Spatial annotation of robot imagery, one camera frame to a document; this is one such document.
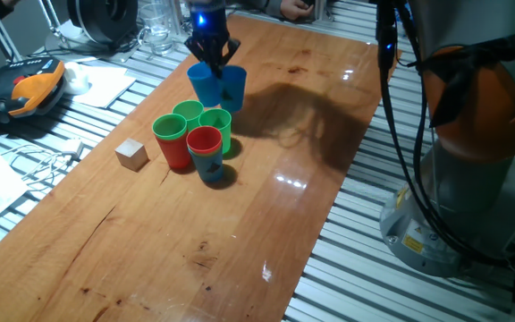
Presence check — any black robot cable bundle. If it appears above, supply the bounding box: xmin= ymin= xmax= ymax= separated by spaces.
xmin=373 ymin=0 xmax=515 ymax=269

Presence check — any black round spool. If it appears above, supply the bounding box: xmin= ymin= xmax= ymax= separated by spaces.
xmin=66 ymin=0 xmax=139 ymax=46

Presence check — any blue plastic cup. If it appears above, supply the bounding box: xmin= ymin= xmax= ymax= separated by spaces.
xmin=186 ymin=61 xmax=222 ymax=109
xmin=190 ymin=151 xmax=225 ymax=183
xmin=218 ymin=64 xmax=249 ymax=114

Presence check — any thin metal rod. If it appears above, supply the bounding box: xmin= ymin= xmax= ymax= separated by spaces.
xmin=37 ymin=0 xmax=70 ymax=47

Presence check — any small wooden block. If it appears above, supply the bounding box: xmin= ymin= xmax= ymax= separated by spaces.
xmin=114 ymin=138 xmax=150 ymax=173

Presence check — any red plastic cup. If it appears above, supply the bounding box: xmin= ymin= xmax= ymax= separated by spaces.
xmin=156 ymin=139 xmax=192 ymax=171
xmin=154 ymin=136 xmax=190 ymax=147
xmin=185 ymin=125 xmax=224 ymax=156

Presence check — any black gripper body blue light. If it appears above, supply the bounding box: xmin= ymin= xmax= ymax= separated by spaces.
xmin=188 ymin=0 xmax=232 ymax=47

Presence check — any orange and black teach pendant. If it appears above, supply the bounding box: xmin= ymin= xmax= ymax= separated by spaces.
xmin=0 ymin=56 xmax=67 ymax=124

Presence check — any white charger with cable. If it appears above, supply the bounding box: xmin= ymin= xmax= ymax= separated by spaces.
xmin=0 ymin=138 xmax=85 ymax=189

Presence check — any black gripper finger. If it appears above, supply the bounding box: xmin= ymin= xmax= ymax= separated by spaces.
xmin=215 ymin=38 xmax=242 ymax=78
xmin=183 ymin=36 xmax=217 ymax=78

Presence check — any white tissue lump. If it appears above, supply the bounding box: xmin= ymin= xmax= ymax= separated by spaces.
xmin=63 ymin=61 xmax=92 ymax=96

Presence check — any person's bare hand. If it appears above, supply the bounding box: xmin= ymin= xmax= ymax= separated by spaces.
xmin=279 ymin=0 xmax=316 ymax=21

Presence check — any varnished wooden board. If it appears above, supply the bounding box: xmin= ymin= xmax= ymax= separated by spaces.
xmin=0 ymin=14 xmax=403 ymax=322

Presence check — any clear glass mug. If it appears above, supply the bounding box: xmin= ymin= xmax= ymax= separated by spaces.
xmin=137 ymin=3 xmax=176 ymax=57

